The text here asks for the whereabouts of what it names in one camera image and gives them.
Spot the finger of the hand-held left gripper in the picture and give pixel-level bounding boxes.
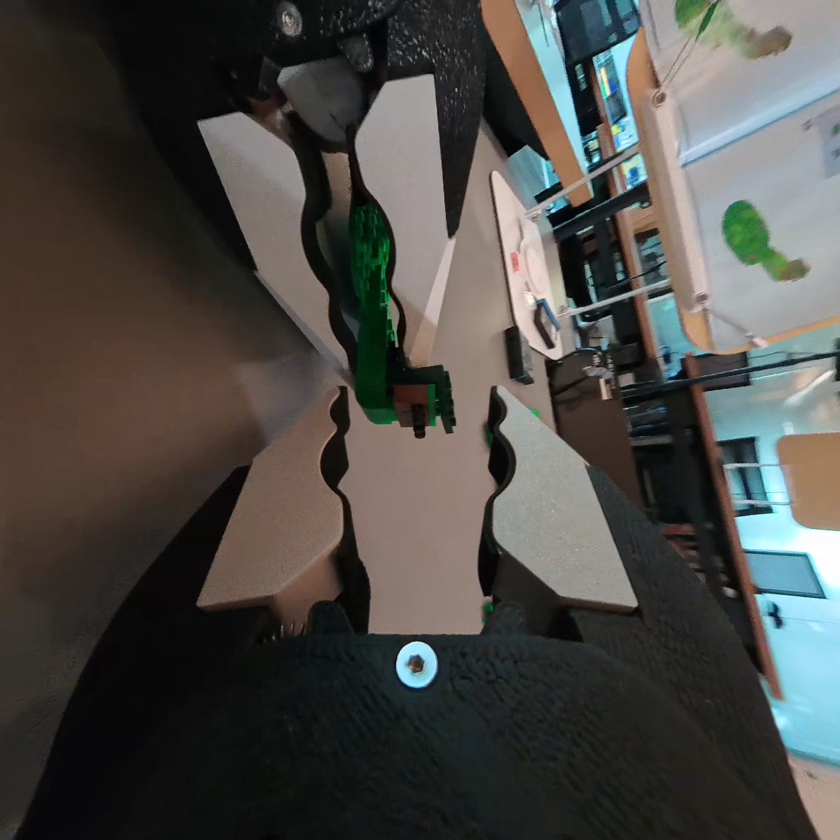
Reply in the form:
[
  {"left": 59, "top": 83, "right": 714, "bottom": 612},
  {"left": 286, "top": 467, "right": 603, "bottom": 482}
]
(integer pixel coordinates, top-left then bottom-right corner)
[
  {"left": 197, "top": 110, "right": 361, "bottom": 388},
  {"left": 344, "top": 73, "right": 459, "bottom": 368}
]

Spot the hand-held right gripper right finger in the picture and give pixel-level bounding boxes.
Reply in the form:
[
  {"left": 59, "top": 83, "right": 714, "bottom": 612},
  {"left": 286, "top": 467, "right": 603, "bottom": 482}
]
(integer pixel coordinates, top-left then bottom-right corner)
[{"left": 479, "top": 385, "right": 641, "bottom": 614}]

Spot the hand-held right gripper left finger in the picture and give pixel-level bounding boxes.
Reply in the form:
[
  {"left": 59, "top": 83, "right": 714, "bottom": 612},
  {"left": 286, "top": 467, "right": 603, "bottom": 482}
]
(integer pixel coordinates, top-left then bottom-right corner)
[{"left": 196, "top": 385, "right": 371, "bottom": 634}]

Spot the green brick model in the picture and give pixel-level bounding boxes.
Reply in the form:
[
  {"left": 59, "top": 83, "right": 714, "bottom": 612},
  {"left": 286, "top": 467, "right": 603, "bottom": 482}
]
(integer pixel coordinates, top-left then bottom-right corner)
[{"left": 348, "top": 200, "right": 403, "bottom": 426}]

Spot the brown and green brick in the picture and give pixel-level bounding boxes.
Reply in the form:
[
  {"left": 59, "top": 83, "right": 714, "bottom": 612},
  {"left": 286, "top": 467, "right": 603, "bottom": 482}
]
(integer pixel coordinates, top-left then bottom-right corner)
[{"left": 392, "top": 386, "right": 431, "bottom": 439}]

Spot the light blue instruction booklet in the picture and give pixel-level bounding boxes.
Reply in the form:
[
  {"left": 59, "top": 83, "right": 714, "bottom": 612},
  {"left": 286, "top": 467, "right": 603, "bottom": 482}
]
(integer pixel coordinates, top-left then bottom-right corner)
[{"left": 640, "top": 0, "right": 840, "bottom": 349}]

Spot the wood edged office desk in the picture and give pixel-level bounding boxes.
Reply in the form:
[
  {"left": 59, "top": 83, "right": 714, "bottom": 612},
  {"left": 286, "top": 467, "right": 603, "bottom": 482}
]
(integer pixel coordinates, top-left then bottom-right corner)
[
  {"left": 482, "top": 0, "right": 595, "bottom": 207},
  {"left": 630, "top": 354, "right": 785, "bottom": 700}
]

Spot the black equipment case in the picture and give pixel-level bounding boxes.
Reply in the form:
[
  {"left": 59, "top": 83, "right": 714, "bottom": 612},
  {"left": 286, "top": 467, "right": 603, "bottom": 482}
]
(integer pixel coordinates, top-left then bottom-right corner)
[{"left": 548, "top": 357, "right": 634, "bottom": 506}]

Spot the black mesh back chair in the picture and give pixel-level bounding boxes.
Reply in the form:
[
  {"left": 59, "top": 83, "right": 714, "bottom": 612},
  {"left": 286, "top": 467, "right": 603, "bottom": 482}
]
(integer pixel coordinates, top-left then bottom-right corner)
[{"left": 718, "top": 438, "right": 765, "bottom": 519}]

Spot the black monitor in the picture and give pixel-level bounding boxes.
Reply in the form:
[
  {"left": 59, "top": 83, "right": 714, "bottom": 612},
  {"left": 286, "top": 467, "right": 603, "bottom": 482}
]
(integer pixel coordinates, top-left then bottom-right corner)
[{"left": 745, "top": 550, "right": 828, "bottom": 599}]

